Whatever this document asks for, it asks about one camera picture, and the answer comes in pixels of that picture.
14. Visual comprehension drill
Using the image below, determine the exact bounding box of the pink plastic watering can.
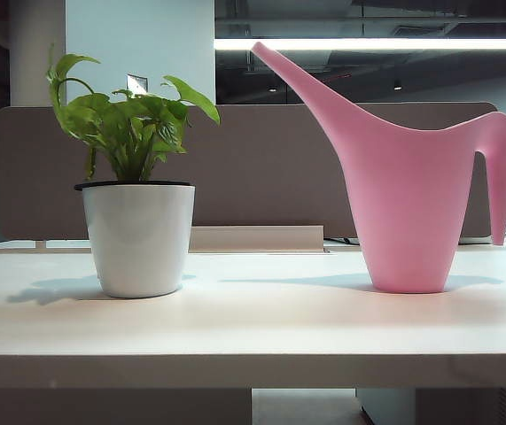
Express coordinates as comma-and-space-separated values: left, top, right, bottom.
250, 41, 506, 294

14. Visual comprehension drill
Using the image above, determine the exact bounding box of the white plant pot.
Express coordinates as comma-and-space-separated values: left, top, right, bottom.
74, 180, 197, 298

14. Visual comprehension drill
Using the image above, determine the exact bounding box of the green leafy plant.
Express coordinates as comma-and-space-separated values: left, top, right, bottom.
46, 43, 222, 183

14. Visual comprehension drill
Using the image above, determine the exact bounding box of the grey desk partition panel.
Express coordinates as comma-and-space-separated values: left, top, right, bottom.
0, 102, 500, 240

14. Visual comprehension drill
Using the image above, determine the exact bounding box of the small sign on pillar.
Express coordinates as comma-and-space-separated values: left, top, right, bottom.
126, 73, 149, 95

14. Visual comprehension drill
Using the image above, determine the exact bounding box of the white flat desk device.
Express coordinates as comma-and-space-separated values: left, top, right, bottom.
457, 234, 502, 245

